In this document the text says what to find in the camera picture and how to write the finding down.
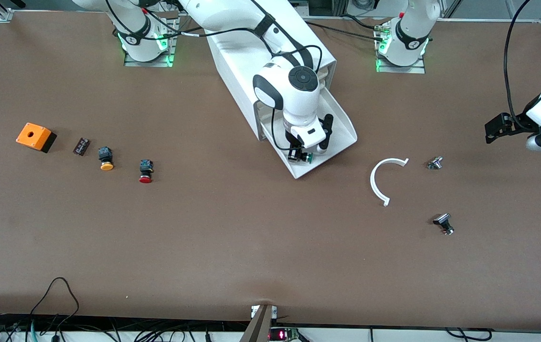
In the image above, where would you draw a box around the white semicircular plastic bracket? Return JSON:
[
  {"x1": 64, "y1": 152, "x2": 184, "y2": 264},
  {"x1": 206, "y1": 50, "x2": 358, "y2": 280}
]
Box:
[{"x1": 370, "y1": 157, "x2": 410, "y2": 207}]

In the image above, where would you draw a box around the yellow push button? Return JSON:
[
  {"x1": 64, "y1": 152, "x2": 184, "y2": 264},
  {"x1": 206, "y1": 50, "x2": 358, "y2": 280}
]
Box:
[{"x1": 98, "y1": 147, "x2": 115, "y2": 171}]

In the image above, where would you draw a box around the black rectangular push switch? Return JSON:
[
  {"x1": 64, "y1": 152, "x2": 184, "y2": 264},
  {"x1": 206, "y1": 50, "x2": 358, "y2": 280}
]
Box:
[{"x1": 433, "y1": 213, "x2": 455, "y2": 236}]

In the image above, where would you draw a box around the aluminium right arm base plate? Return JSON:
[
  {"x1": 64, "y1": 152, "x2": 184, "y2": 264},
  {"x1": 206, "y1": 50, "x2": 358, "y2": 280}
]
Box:
[{"x1": 123, "y1": 12, "x2": 179, "y2": 67}]

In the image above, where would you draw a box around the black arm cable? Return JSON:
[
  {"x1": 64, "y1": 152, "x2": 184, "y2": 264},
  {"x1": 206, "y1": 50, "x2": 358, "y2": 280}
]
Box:
[
  {"x1": 504, "y1": 0, "x2": 532, "y2": 131},
  {"x1": 104, "y1": 0, "x2": 323, "y2": 152}
]

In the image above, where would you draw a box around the black base supply cable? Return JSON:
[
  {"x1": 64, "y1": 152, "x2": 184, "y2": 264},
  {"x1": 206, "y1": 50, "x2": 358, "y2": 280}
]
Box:
[{"x1": 305, "y1": 20, "x2": 385, "y2": 42}]

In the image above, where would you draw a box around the circuit board red display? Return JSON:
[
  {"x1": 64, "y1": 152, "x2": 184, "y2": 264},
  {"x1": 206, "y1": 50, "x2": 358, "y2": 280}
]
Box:
[{"x1": 269, "y1": 327, "x2": 299, "y2": 342}]

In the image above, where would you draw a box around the orange button enclosure box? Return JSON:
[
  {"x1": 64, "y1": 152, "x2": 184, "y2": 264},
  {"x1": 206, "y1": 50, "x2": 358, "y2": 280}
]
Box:
[{"x1": 16, "y1": 123, "x2": 58, "y2": 153}]

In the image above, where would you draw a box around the exterior camera mount bar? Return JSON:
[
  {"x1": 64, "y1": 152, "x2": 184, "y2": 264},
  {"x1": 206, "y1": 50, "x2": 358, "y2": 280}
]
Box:
[{"x1": 240, "y1": 304, "x2": 278, "y2": 342}]

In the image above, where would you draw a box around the tangled black cable bundle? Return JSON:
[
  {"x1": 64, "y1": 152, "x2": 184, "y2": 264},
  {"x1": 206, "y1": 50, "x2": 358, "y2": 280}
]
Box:
[{"x1": 0, "y1": 313, "x2": 233, "y2": 342}]

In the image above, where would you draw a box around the red push button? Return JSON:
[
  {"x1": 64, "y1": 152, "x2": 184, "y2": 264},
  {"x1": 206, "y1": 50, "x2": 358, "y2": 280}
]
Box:
[{"x1": 138, "y1": 160, "x2": 154, "y2": 184}]

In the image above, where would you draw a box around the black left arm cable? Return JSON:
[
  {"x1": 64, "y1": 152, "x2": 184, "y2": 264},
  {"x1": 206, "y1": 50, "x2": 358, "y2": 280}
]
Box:
[{"x1": 504, "y1": 0, "x2": 532, "y2": 131}]

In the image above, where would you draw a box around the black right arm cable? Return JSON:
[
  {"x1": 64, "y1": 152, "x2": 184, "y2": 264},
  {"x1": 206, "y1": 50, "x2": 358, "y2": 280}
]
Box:
[{"x1": 104, "y1": 0, "x2": 323, "y2": 152}]

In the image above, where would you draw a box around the aluminium left arm base plate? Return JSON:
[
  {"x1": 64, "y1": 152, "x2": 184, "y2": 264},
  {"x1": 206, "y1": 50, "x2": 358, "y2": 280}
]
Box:
[{"x1": 375, "y1": 19, "x2": 426, "y2": 74}]

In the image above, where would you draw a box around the white drawer cabinet housing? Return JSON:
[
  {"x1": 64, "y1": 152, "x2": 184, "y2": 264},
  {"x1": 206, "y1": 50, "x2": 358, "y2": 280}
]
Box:
[{"x1": 206, "y1": 0, "x2": 337, "y2": 142}]

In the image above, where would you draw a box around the looped black cable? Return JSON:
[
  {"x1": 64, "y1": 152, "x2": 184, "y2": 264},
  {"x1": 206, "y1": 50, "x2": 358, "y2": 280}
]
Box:
[{"x1": 30, "y1": 277, "x2": 80, "y2": 328}]

